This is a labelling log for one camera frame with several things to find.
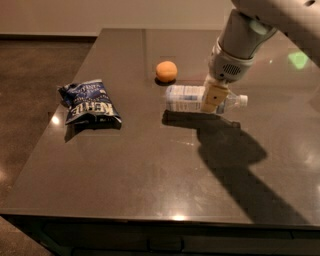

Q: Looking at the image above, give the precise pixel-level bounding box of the blue label plastic water bottle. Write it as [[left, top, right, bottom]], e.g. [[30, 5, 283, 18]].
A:
[[165, 85, 248, 115]]

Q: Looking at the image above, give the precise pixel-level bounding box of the orange fruit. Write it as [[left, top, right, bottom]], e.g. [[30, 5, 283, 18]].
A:
[[156, 61, 178, 83]]

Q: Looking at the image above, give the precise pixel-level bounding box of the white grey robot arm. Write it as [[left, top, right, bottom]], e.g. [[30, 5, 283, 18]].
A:
[[201, 0, 320, 113]]

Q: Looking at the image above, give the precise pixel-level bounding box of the blue Kettle chip bag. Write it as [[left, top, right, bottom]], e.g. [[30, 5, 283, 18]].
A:
[[58, 79, 122, 125]]

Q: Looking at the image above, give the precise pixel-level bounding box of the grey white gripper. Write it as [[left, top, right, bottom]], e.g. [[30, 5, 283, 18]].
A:
[[200, 37, 254, 113]]

